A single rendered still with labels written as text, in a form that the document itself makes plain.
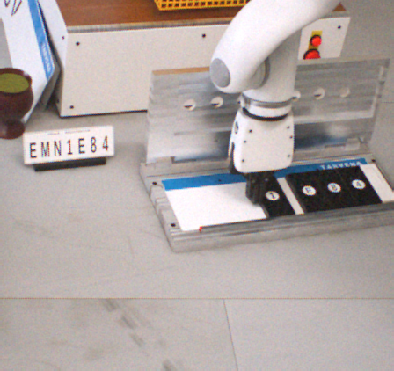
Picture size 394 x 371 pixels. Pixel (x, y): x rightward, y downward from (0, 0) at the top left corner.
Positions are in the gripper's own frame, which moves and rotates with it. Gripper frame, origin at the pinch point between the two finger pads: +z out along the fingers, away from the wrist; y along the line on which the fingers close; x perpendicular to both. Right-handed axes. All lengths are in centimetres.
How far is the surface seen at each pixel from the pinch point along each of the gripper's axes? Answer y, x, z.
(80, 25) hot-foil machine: -24.4, 26.5, -21.0
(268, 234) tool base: 0.1, -6.9, 4.6
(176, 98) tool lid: -12.2, 9.0, -14.1
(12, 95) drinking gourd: -37.1, 22.6, -10.6
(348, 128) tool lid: 22.1, 9.8, -4.7
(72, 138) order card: -27.6, 17.6, -3.8
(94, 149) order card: -23.8, 17.1, -1.6
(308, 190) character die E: 10.3, 0.2, 1.4
